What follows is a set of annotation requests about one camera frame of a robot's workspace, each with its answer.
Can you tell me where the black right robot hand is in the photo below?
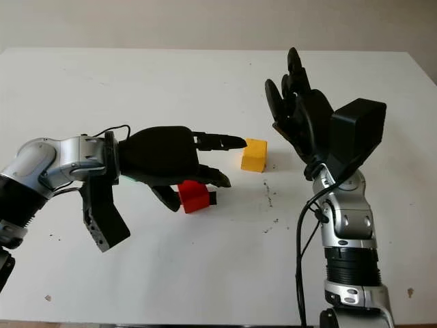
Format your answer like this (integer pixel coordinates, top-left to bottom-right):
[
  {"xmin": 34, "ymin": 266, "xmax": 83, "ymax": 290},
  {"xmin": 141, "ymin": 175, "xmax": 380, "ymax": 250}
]
[{"xmin": 264, "ymin": 46, "xmax": 335, "ymax": 165}]

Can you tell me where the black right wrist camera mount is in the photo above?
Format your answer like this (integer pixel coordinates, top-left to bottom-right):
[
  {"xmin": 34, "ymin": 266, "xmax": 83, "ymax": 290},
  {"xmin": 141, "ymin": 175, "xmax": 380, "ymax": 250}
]
[{"xmin": 326, "ymin": 98, "xmax": 387, "ymax": 182}]

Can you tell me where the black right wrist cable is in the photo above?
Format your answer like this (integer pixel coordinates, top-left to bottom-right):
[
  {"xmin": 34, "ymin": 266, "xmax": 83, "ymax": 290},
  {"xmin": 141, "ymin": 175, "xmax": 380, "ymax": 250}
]
[{"xmin": 294, "ymin": 170, "xmax": 356, "ymax": 328}]

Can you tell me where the red wooden block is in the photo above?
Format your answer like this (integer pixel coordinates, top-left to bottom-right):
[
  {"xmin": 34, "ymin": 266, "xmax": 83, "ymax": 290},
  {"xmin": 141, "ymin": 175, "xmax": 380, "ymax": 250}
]
[{"xmin": 177, "ymin": 180, "xmax": 210, "ymax": 215}]

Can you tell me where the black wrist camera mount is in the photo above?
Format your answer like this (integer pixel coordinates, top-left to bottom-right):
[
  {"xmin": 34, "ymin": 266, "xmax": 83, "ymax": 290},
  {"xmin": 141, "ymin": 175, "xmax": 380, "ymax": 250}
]
[
  {"xmin": 326, "ymin": 98, "xmax": 387, "ymax": 182},
  {"xmin": 81, "ymin": 131, "xmax": 132, "ymax": 253}
]

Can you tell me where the yellow wooden block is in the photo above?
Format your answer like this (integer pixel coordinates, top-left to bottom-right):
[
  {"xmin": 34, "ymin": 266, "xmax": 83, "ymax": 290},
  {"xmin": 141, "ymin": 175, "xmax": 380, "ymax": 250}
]
[{"xmin": 240, "ymin": 138, "xmax": 268, "ymax": 174}]

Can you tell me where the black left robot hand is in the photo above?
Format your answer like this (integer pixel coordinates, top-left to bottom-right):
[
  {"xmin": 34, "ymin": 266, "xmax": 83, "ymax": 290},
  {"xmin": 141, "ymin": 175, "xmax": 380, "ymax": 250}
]
[{"xmin": 117, "ymin": 126, "xmax": 247, "ymax": 213}]

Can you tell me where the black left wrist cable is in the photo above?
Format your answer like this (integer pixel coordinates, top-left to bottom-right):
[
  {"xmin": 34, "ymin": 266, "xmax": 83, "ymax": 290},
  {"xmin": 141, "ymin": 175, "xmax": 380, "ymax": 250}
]
[{"xmin": 83, "ymin": 124, "xmax": 132, "ymax": 141}]

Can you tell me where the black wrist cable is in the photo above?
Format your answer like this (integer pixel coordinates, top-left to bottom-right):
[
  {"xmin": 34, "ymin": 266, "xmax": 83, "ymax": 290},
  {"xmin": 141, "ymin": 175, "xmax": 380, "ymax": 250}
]
[
  {"xmin": 294, "ymin": 170, "xmax": 356, "ymax": 328},
  {"xmin": 83, "ymin": 124, "xmax": 132, "ymax": 141}
]

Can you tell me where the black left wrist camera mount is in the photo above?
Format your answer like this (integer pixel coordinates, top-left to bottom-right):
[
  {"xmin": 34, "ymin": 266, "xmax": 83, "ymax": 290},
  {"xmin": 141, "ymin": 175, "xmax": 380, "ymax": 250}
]
[{"xmin": 81, "ymin": 131, "xmax": 132, "ymax": 253}]

